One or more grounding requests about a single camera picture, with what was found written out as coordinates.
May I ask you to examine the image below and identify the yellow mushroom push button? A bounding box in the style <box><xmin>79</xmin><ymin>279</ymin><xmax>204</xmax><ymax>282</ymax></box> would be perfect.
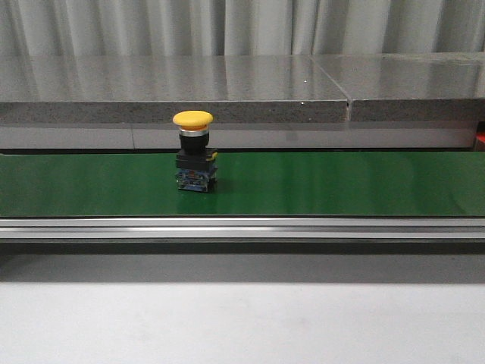
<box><xmin>173</xmin><ymin>110</ymin><xmax>217</xmax><ymax>193</ymax></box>

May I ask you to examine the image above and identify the grey stone counter slab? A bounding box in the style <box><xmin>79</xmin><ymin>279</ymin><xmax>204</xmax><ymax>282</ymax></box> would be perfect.
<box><xmin>1</xmin><ymin>55</ymin><xmax>348</xmax><ymax>124</ymax></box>
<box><xmin>311</xmin><ymin>52</ymin><xmax>484</xmax><ymax>123</ymax></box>

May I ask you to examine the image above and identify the green conveyor belt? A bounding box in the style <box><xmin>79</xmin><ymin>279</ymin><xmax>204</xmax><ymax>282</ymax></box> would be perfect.
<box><xmin>1</xmin><ymin>152</ymin><xmax>484</xmax><ymax>218</ymax></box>

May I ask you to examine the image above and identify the red plastic tray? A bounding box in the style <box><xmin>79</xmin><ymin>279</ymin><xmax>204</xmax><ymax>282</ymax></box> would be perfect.
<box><xmin>472</xmin><ymin>131</ymin><xmax>485</xmax><ymax>152</ymax></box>

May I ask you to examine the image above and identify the white pleated curtain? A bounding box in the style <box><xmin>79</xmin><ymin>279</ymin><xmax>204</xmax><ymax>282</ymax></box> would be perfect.
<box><xmin>1</xmin><ymin>0</ymin><xmax>484</xmax><ymax>56</ymax></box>

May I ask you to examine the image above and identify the aluminium conveyor frame rail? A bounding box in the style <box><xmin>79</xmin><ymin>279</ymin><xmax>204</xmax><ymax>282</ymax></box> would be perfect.
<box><xmin>1</xmin><ymin>217</ymin><xmax>484</xmax><ymax>240</ymax></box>

